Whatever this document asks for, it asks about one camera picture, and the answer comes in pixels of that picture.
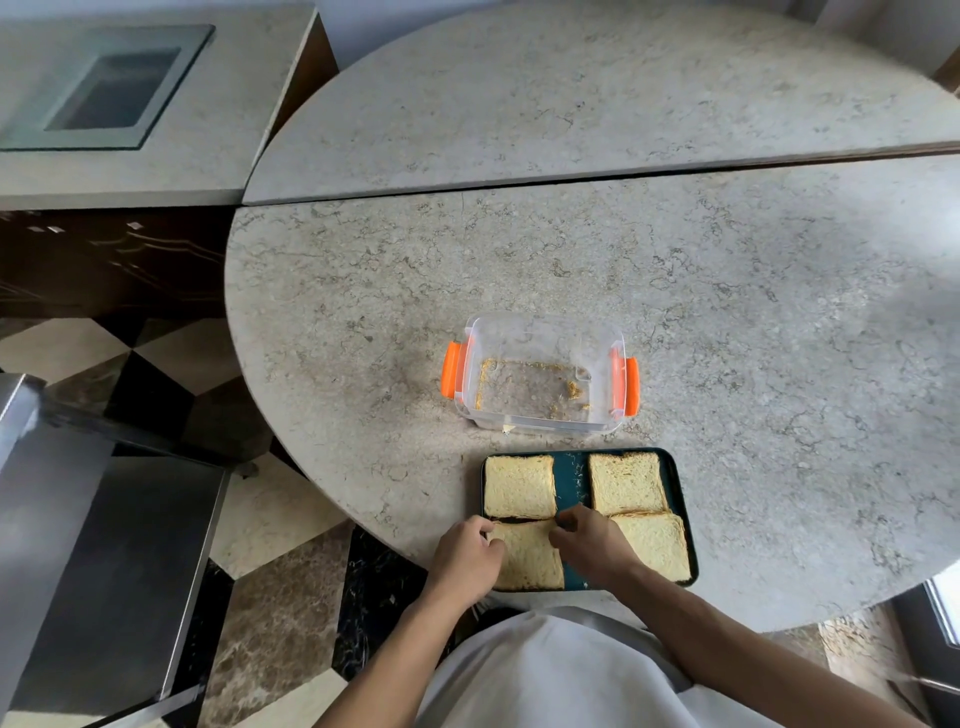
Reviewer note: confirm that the person's right hand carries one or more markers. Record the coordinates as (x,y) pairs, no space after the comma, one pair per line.
(596,547)

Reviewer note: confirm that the person's left hand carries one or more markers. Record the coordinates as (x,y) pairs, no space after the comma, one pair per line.
(461,562)

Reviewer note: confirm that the person's left thumb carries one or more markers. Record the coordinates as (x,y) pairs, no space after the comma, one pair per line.
(495,546)

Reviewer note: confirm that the person's right thumb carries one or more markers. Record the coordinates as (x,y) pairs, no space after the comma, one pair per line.
(559,537)

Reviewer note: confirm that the white bread slice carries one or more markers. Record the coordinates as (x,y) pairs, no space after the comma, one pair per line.
(529,562)
(656,544)
(627,483)
(519,486)

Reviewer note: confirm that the person's right forearm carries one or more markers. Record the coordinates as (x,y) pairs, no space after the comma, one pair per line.
(750,660)

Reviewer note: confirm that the person's left forearm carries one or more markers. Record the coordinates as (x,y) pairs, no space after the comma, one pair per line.
(390,664)

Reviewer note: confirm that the dark teal rectangular tray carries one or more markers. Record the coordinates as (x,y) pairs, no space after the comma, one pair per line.
(572,480)

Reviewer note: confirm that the person's white shirt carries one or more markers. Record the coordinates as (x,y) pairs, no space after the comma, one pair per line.
(555,675)

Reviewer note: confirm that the clear container with orange clips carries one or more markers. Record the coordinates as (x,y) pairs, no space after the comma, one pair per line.
(540,375)

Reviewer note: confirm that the shiny metal chair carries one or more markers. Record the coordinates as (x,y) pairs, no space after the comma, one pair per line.
(105,570)

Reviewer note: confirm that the dark glossy cabinet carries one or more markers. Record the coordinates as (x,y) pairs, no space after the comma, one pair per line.
(105,262)

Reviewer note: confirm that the dark window frame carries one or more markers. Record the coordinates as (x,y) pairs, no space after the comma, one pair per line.
(926,637)

